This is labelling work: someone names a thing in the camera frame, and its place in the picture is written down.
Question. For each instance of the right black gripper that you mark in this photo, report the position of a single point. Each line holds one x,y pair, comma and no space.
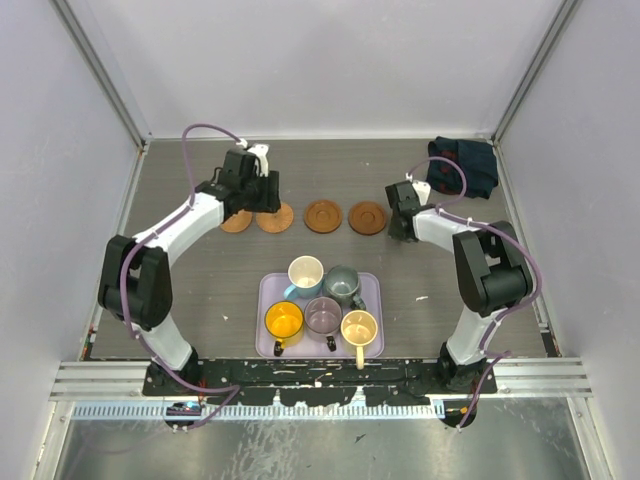
393,234

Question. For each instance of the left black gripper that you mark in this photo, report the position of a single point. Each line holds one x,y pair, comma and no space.
269,201

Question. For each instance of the woven rattan coaster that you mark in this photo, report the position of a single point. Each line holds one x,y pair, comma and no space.
237,223
277,222

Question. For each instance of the brown wooden coaster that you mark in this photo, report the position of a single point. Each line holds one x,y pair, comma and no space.
367,218
323,216

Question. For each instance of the grey green mug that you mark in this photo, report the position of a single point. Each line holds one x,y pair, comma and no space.
342,283

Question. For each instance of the cream mug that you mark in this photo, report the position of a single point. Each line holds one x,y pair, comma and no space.
359,329

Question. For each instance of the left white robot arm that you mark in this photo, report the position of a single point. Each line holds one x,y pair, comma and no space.
136,285

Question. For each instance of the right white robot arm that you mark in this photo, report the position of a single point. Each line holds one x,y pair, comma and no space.
490,265

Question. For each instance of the dark blue folded cloth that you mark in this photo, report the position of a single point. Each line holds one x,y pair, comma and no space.
477,161

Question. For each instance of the lavender plastic tray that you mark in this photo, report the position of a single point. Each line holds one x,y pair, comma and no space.
271,290

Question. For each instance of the blue mug white inside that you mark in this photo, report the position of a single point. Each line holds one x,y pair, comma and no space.
306,275

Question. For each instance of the purple glass mug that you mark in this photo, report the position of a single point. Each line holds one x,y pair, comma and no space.
323,317

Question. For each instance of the yellow mug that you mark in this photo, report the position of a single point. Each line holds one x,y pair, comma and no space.
284,321

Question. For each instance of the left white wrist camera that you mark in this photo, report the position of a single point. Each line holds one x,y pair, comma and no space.
259,151

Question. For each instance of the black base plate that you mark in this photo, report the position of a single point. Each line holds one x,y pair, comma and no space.
383,382

